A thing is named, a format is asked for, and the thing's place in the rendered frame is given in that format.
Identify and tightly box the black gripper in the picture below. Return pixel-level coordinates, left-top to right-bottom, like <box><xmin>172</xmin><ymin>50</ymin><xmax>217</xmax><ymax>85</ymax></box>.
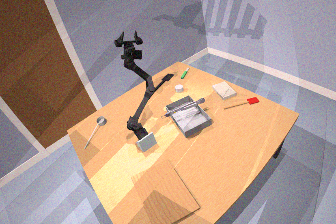
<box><xmin>114</xmin><ymin>31</ymin><xmax>143</xmax><ymax>50</ymax></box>

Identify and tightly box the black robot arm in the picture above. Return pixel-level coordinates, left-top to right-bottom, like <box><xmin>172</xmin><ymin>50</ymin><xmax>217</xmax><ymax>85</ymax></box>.
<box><xmin>121</xmin><ymin>45</ymin><xmax>155</xmax><ymax>140</ymax></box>

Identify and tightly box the grey short cylinder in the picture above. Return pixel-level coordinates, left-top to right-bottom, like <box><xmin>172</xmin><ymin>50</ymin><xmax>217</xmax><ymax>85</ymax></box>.
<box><xmin>175</xmin><ymin>84</ymin><xmax>183</xmax><ymax>93</ymax></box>

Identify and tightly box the grey long-handled saucepan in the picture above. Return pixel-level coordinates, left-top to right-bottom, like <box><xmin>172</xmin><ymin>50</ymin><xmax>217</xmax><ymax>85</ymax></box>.
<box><xmin>84</xmin><ymin>116</ymin><xmax>106</xmax><ymax>149</ymax></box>

